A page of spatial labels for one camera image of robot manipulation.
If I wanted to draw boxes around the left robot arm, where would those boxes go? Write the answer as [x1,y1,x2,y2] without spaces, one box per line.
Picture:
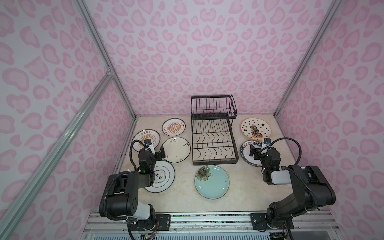
[99,147,165,231]

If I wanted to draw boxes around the aluminium frame diagonal strut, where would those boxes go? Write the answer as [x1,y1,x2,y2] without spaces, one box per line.
[1,73,114,240]

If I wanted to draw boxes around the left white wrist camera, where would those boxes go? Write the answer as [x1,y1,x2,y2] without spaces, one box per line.
[144,139,156,155]

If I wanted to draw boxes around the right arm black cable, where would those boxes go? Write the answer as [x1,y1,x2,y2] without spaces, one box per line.
[269,137,303,166]

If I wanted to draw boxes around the large orange sunburst plate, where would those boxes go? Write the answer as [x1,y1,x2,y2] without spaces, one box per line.
[133,129,161,148]

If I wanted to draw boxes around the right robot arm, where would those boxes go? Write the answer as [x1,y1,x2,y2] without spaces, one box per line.
[246,143,336,232]

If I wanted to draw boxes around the white plate black cloud outline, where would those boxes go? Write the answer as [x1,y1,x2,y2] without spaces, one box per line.
[145,161,176,193]

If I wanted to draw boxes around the white star cat plate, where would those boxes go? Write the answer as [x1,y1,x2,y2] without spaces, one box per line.
[241,118,272,141]

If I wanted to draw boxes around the small orange sunburst plate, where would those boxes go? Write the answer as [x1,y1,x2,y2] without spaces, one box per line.
[162,118,186,137]

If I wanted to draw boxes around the white plate dark green rim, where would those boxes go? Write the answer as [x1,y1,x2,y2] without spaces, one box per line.
[240,140,262,167]

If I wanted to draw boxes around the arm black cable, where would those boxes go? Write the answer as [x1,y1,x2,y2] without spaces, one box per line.
[129,139,148,172]
[269,137,303,166]

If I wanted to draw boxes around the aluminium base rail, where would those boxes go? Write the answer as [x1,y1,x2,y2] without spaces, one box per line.
[81,211,344,240]

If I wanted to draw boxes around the cream plum blossom plate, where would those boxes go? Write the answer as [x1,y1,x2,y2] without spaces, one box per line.
[162,137,191,164]

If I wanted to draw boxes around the mint green flower plate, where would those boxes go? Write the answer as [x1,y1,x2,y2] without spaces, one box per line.
[195,165,230,200]

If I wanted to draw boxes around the black wire dish rack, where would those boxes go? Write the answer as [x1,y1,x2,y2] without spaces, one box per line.
[191,95,239,166]

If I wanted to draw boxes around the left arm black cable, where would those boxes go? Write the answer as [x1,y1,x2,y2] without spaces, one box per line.
[129,139,148,172]

